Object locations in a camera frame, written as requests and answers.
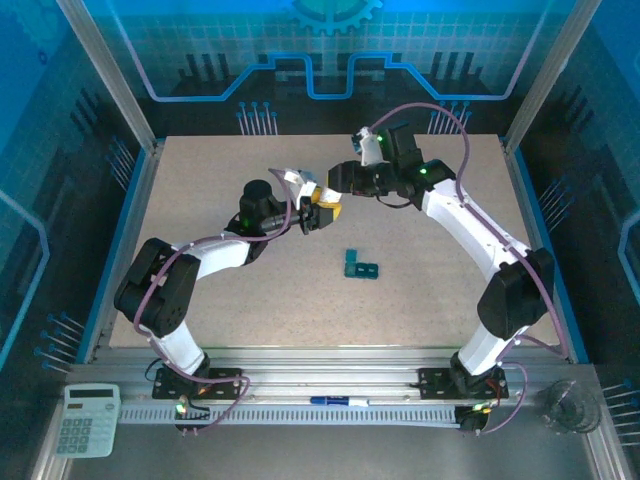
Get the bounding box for grey slotted cable duct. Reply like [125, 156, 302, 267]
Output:
[119, 403, 464, 427]

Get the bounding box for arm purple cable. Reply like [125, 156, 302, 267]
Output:
[133, 168, 251, 437]
[369, 102, 571, 436]

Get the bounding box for aluminium frame post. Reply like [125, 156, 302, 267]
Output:
[54, 0, 166, 154]
[502, 0, 604, 154]

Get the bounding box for blue white marker pen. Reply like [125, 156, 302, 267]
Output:
[309, 395, 371, 407]

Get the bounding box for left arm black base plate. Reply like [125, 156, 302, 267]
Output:
[152, 367, 245, 401]

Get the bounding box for aluminium mounting rail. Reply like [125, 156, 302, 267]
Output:
[69, 347, 596, 402]

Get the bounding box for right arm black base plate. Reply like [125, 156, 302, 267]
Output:
[417, 367, 510, 401]

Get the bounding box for clear glass beaker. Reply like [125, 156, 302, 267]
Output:
[535, 378, 604, 435]

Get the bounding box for teal weekly pill organizer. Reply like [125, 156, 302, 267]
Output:
[342, 247, 381, 280]

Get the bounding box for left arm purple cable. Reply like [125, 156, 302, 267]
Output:
[133, 168, 251, 437]

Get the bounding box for white desk calculator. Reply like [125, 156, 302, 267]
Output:
[53, 383, 122, 459]

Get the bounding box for aluminium table side rail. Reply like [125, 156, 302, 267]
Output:
[499, 137, 591, 364]
[82, 142, 166, 364]

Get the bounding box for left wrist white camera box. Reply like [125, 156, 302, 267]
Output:
[282, 168, 319, 210]

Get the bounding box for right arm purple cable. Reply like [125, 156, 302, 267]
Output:
[369, 102, 571, 436]

